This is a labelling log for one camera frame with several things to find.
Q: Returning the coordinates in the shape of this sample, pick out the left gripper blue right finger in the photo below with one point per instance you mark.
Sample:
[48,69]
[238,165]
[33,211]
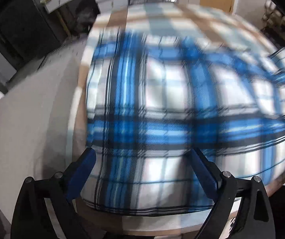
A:
[254,218]

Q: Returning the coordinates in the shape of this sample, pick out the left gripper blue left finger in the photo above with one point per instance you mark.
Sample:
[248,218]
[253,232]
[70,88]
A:
[31,218]

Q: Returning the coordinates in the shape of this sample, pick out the blue white plaid shirt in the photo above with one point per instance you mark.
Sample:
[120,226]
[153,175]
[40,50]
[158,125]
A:
[150,99]

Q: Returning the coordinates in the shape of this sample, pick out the shoe rack with shoes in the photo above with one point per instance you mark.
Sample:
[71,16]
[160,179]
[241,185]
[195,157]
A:
[274,24]

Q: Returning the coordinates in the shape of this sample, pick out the black refrigerator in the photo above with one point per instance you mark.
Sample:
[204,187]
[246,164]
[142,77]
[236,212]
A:
[28,32]

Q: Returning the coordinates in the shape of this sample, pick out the checkered brown blue bedsheet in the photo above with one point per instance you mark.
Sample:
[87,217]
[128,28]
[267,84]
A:
[209,26]

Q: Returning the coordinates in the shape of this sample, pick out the silver flat suitcase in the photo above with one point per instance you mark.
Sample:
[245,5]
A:
[135,2]

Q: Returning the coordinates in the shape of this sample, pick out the black bag under desk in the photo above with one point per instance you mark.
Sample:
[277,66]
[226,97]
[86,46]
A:
[86,14]

